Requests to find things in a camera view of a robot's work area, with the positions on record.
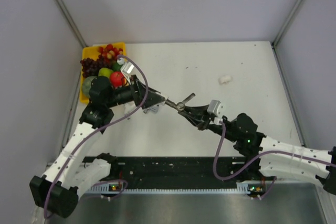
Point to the red apple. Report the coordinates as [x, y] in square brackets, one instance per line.
[117, 79]

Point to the white faucet with brass tip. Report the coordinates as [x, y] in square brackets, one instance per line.
[128, 108]

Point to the dark purple grape bunch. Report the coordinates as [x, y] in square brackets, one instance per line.
[91, 67]

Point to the chrome water faucet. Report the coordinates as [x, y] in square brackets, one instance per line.
[153, 109]

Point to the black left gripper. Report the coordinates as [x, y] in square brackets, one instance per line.
[137, 85]

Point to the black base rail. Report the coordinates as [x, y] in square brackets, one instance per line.
[174, 173]

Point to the far white pipe elbow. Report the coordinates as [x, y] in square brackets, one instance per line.
[225, 79]

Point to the yellow plastic fruit tray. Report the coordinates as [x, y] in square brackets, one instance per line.
[91, 52]

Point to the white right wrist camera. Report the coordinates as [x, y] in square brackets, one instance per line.
[216, 110]

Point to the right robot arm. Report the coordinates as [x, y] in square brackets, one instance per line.
[264, 155]

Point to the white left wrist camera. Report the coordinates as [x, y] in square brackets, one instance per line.
[126, 68]

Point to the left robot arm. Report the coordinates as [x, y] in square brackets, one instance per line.
[60, 187]

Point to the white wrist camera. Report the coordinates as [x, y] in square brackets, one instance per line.
[126, 68]
[216, 110]

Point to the green apple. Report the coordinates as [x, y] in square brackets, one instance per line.
[106, 72]

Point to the green striped melon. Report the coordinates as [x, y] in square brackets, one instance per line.
[86, 85]

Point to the white slotted cable duct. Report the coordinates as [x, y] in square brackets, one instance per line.
[239, 188]

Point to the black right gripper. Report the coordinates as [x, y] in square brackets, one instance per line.
[206, 117]

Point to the dark green lime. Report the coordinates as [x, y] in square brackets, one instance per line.
[116, 65]

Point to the dark bronze water faucet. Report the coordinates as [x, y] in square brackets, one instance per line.
[181, 102]

